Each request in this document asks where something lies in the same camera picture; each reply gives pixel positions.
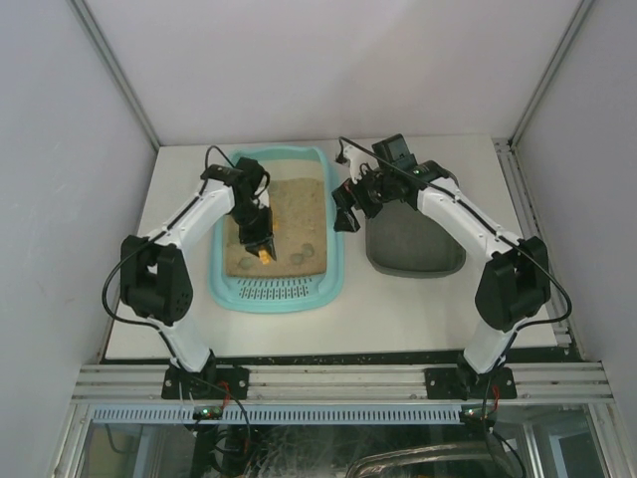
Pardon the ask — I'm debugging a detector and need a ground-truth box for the orange plastic litter scoop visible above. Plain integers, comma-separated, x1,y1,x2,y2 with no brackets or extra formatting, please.
259,199,275,265

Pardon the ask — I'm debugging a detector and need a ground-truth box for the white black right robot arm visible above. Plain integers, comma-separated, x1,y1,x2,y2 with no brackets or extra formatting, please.
332,134,550,375

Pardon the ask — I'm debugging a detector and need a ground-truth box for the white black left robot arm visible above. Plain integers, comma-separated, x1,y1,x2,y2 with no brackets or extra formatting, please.
119,157,276,372

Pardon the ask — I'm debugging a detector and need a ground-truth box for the teal plastic litter box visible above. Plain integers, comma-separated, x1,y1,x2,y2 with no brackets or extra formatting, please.
209,144,344,314

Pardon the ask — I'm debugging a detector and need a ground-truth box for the dark grey plastic bin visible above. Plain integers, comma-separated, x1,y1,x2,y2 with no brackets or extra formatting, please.
365,200,466,279

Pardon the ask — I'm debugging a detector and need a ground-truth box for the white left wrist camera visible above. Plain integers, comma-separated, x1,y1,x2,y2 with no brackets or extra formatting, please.
255,187,270,208

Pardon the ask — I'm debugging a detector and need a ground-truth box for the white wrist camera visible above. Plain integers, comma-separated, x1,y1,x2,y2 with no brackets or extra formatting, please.
255,187,270,208
336,145,364,183

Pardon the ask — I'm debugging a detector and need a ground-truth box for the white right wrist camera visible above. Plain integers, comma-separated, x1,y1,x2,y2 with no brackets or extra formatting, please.
336,145,364,183

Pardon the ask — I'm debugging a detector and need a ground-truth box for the black right camera cable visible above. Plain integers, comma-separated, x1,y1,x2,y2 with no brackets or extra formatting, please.
336,136,572,328

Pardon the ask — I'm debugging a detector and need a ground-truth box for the black camera cable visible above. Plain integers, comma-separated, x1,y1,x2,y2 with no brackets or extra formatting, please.
336,136,572,328
102,144,273,330

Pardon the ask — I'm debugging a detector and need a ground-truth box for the black left camera cable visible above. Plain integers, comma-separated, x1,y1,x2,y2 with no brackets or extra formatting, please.
102,144,273,330

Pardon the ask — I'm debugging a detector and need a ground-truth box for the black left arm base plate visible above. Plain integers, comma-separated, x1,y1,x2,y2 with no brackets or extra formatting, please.
160,365,250,400

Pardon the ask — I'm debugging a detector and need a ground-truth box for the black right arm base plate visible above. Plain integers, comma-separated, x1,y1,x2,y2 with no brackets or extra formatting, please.
424,366,518,400

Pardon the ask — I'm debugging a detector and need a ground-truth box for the blue slotted cable duct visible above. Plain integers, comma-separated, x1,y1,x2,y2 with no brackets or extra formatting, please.
92,403,462,426

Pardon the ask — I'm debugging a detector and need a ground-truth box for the aluminium mounting rail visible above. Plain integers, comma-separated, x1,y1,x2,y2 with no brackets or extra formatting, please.
72,362,614,405

